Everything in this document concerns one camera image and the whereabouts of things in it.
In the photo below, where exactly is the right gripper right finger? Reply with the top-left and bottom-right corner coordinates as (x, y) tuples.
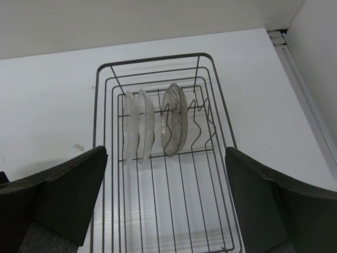
(225, 147), (336, 252)

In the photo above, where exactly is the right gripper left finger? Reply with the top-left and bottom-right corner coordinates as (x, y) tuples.
(1, 146), (108, 252)

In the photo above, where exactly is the clear plate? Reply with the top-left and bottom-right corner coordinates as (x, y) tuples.
(123, 91), (140, 165)
(161, 83), (188, 157)
(137, 89), (155, 163)

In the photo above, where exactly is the wire dish rack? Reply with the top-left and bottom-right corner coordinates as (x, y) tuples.
(89, 53), (244, 252)

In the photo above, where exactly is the right side aluminium rail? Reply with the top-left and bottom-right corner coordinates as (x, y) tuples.
(267, 30), (336, 177)

